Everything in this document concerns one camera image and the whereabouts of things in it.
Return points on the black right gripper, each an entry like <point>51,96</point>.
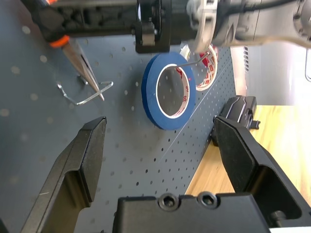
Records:
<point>160,21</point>

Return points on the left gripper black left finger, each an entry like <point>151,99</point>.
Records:
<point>73,165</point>

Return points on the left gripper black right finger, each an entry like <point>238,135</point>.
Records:
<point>247,157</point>

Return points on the orange black needle-nose pliers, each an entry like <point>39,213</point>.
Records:
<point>77,63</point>

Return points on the blue tape roll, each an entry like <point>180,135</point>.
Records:
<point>145,92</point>

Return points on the grey metal pegboard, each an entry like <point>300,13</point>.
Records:
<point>133,150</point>

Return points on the black plastic tool case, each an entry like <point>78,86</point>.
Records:
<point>239,106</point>

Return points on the white tape roll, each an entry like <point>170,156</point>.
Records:
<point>209,77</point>

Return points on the silver straight peg hook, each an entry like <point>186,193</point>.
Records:
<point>194,61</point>

